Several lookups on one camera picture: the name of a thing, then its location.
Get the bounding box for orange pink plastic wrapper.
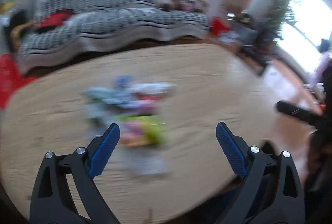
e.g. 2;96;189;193
120;121;149;147

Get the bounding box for clear bubble wrap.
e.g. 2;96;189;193
122;145;169;179

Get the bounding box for silver pill blister pack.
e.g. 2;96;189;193
81;86;136;107

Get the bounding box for blue white wrapper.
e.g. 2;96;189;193
113;75;133;89

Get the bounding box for white tissue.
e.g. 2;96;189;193
129;82;175;96

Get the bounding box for pink watermelon plush toy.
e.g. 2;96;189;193
129;96;160;116

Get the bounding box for potted green plant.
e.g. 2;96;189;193
260;0;296;42

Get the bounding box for red bear-shaped plastic stool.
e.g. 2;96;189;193
0;54;37;109

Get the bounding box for red bag on floor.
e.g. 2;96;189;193
210;16;231;36

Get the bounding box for red garment on sofa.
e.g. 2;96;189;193
34;8;75;33

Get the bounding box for wooden sofa armrest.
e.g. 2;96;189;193
10;20;35;52

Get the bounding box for plush toys on sofa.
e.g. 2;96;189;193
156;0;209;13

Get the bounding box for black white striped sofa blanket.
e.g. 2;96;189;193
16;0;209;74

